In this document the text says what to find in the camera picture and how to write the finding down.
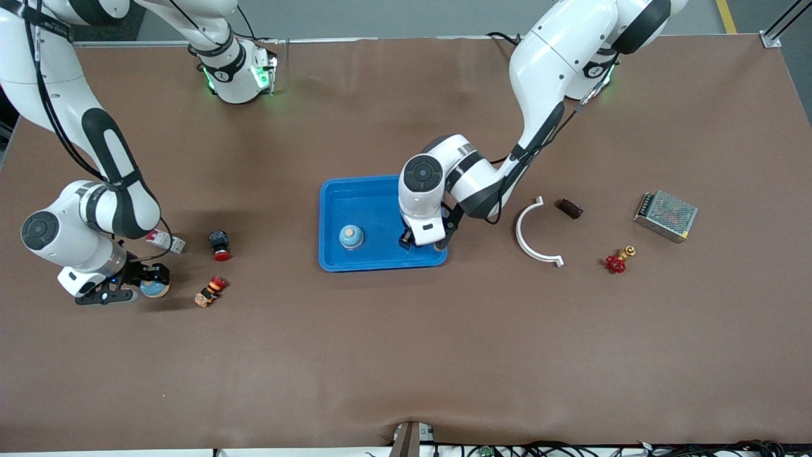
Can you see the brass valve red handwheel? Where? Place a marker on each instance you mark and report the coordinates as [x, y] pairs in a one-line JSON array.
[[614, 263]]

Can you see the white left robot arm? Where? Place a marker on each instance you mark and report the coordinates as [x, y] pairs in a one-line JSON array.
[[558, 57]]

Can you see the red pushbutton black base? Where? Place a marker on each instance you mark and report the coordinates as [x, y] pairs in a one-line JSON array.
[[219, 240]]

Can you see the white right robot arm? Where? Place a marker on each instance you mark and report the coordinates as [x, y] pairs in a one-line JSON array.
[[63, 95]]

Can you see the blue plastic tray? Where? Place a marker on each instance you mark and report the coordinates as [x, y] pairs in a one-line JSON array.
[[368, 203]]

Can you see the light blue desk bell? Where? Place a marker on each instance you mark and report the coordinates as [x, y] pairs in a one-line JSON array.
[[351, 238], [155, 290]]

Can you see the metal table edge bracket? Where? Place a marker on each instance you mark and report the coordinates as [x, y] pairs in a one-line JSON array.
[[409, 439]]

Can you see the white semicircular pipe clamp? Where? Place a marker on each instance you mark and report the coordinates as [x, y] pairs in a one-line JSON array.
[[519, 230]]

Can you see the aluminium frame post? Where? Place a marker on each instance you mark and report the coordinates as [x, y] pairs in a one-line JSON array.
[[771, 39]]

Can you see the perforated metal power supply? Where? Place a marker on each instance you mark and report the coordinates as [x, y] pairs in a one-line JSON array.
[[666, 216]]

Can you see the dark cylindrical capacitor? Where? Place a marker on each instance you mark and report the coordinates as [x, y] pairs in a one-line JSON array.
[[569, 208]]

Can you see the red pushbutton orange collar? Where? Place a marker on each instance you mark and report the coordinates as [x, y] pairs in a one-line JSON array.
[[210, 292]]

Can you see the white red circuit breaker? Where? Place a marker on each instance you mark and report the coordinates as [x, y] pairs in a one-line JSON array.
[[170, 242]]

